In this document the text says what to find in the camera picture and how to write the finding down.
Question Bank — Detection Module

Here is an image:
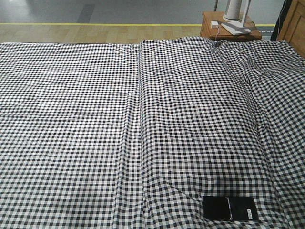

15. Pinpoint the wooden bedside table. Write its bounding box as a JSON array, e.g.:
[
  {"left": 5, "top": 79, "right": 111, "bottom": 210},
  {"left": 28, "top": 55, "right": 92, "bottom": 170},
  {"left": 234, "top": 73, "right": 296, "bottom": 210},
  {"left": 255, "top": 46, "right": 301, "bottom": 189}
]
[{"left": 200, "top": 11, "right": 262, "bottom": 42}]

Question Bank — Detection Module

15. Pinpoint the white charger adapter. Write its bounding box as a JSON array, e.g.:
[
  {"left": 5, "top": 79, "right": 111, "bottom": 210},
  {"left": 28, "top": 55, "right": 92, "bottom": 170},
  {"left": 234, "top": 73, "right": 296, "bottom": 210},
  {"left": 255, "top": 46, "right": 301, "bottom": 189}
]
[{"left": 210, "top": 21, "right": 219, "bottom": 28}]

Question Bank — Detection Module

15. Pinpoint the white desk lamp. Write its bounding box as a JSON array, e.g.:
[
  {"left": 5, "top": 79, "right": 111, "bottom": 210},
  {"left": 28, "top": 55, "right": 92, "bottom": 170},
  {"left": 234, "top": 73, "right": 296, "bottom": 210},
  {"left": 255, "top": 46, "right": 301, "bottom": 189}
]
[{"left": 221, "top": 0, "right": 251, "bottom": 35}]

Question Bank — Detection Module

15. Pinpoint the black white checkered bedsheet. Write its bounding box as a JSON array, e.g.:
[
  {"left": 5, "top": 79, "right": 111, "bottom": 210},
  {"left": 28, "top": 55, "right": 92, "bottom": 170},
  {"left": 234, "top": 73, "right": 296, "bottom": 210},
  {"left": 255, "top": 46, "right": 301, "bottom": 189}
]
[{"left": 0, "top": 43, "right": 146, "bottom": 229}]

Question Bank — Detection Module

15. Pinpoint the white cylindrical speaker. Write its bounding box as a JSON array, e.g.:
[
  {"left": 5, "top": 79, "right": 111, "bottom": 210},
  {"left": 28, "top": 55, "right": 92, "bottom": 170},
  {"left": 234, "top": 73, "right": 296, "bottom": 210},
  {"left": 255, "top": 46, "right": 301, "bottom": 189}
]
[{"left": 223, "top": 0, "right": 242, "bottom": 21}]

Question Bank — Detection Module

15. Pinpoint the black white checkered quilt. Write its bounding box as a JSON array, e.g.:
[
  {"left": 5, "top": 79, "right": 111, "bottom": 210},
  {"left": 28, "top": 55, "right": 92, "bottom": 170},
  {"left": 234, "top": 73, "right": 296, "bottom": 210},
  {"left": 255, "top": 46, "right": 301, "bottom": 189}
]
[{"left": 113, "top": 35, "right": 305, "bottom": 229}]

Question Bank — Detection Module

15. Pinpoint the black foldable smartphone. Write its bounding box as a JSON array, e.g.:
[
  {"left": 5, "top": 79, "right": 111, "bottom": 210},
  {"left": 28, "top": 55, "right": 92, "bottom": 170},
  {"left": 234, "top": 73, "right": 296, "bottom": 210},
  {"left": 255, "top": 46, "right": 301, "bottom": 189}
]
[{"left": 202, "top": 196, "right": 259, "bottom": 221}]

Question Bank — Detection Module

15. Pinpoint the wooden headboard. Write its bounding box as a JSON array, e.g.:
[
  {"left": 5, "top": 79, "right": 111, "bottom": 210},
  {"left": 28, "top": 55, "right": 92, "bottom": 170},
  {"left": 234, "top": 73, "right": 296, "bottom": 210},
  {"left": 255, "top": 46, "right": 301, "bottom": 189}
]
[{"left": 277, "top": 0, "right": 305, "bottom": 58}]

